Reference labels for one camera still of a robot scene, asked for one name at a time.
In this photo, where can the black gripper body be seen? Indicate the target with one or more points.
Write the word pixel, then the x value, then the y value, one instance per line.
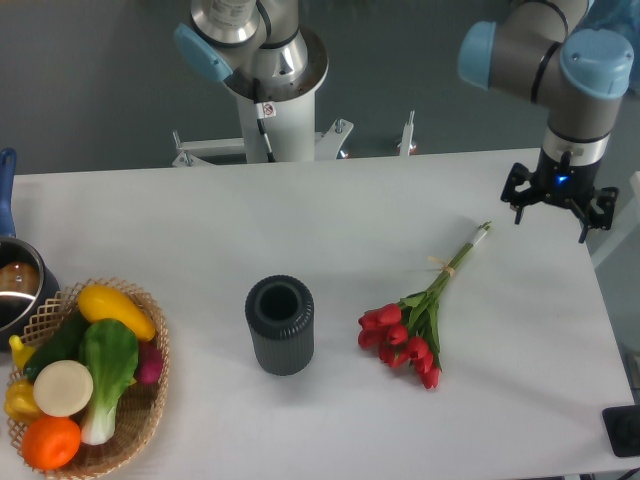
pixel 566 172

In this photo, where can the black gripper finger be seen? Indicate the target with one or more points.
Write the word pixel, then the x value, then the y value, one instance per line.
pixel 595 209
pixel 521 189

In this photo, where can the red tulip bouquet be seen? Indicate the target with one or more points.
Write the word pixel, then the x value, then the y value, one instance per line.
pixel 406 333

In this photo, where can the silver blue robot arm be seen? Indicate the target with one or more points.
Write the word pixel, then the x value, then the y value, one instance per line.
pixel 580 76

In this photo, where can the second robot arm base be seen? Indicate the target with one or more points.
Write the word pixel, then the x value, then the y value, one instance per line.
pixel 258 49

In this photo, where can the black device at edge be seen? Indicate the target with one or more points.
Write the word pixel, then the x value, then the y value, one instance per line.
pixel 622 426

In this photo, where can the dark grey ribbed vase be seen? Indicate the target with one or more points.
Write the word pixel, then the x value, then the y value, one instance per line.
pixel 279 311

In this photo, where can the magenta radish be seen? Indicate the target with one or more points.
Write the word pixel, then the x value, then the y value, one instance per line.
pixel 150 364

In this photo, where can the woven wicker basket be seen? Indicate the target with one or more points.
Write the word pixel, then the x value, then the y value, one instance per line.
pixel 140 408

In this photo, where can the yellow squash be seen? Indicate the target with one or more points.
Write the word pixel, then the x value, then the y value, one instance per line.
pixel 100 302

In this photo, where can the green bok choy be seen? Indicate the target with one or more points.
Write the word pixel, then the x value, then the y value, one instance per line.
pixel 109 350

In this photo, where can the dark green cucumber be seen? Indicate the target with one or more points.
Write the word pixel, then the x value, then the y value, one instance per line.
pixel 63 344

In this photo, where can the cream round onion slice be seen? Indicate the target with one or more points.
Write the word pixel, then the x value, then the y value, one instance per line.
pixel 63 388

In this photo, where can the small yellow pepper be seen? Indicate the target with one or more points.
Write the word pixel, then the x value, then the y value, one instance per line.
pixel 21 353

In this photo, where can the orange fruit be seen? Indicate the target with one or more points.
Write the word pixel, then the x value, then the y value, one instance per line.
pixel 51 442

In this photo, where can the yellow bell pepper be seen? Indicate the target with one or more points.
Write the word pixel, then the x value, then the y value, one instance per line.
pixel 20 404

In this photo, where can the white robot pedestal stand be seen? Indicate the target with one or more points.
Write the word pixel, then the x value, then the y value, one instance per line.
pixel 272 131

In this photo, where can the blue handled saucepan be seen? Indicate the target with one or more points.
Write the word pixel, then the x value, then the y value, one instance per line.
pixel 26 282

